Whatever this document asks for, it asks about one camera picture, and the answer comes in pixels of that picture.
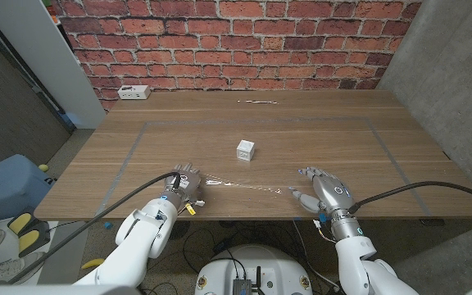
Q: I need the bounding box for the white door panel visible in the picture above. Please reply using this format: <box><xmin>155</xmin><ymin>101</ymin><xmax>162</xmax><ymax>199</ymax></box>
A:
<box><xmin>0</xmin><ymin>0</ymin><xmax>107</xmax><ymax>130</ymax></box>

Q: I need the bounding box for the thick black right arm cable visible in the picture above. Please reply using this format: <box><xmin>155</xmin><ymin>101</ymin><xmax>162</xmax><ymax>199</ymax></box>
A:
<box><xmin>348</xmin><ymin>180</ymin><xmax>472</xmax><ymax>215</ymax></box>

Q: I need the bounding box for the small white box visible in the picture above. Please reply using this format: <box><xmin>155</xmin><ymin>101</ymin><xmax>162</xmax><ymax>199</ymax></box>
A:
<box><xmin>236</xmin><ymin>139</ymin><xmax>256</xmax><ymax>162</ymax></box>

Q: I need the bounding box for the yellow black foot pedal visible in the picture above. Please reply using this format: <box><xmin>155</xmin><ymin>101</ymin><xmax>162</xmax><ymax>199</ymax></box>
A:
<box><xmin>7</xmin><ymin>211</ymin><xmax>52</xmax><ymax>258</ymax></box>

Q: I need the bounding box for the grey electronics box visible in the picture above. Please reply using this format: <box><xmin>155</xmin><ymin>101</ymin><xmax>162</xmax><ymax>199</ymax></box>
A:
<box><xmin>232</xmin><ymin>278</ymin><xmax>253</xmax><ymax>295</ymax></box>

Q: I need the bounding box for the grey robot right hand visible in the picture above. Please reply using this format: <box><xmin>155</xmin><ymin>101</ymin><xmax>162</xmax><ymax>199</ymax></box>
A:
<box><xmin>288</xmin><ymin>166</ymin><xmax>356</xmax><ymax>216</ymax></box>

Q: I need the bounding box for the white robot torso base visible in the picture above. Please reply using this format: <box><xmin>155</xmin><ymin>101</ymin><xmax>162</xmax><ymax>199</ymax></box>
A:
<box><xmin>193</xmin><ymin>244</ymin><xmax>314</xmax><ymax>295</ymax></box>

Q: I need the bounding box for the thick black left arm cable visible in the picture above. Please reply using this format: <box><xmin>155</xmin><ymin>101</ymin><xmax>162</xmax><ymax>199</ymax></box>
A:
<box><xmin>8</xmin><ymin>171</ymin><xmax>182</xmax><ymax>284</ymax></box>

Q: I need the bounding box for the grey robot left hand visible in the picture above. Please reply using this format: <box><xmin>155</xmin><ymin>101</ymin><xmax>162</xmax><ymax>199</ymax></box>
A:
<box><xmin>162</xmin><ymin>162</ymin><xmax>202</xmax><ymax>208</ymax></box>

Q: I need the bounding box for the clear cellophane sheet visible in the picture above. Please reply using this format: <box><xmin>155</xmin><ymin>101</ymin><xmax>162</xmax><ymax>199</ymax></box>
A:
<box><xmin>194</xmin><ymin>98</ymin><xmax>286</xmax><ymax>196</ymax></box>

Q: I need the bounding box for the blue grey plastic bin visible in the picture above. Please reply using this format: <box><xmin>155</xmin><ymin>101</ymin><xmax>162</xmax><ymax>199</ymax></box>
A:
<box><xmin>0</xmin><ymin>153</ymin><xmax>55</xmax><ymax>225</ymax></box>

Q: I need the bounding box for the red brick print backdrop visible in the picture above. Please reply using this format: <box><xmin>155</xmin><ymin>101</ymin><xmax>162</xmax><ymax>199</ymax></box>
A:
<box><xmin>51</xmin><ymin>0</ymin><xmax>424</xmax><ymax>111</ymax></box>

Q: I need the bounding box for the white floor cable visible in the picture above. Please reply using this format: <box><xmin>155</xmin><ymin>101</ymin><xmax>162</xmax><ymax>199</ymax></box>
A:
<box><xmin>292</xmin><ymin>220</ymin><xmax>342</xmax><ymax>290</ymax></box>

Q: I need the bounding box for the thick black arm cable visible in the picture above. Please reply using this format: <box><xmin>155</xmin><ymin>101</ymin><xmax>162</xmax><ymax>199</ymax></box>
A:
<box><xmin>8</xmin><ymin>171</ymin><xmax>182</xmax><ymax>284</ymax></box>
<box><xmin>348</xmin><ymin>180</ymin><xmax>472</xmax><ymax>215</ymax></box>

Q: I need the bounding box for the white power strip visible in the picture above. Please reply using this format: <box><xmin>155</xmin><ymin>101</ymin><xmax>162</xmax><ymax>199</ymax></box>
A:
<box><xmin>116</xmin><ymin>84</ymin><xmax>152</xmax><ymax>101</ymax></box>

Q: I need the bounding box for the small yellow white connector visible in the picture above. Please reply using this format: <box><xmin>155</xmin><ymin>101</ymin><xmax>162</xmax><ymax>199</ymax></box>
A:
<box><xmin>312</xmin><ymin>212</ymin><xmax>338</xmax><ymax>245</ymax></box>
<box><xmin>180</xmin><ymin>199</ymin><xmax>207</xmax><ymax>216</ymax></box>

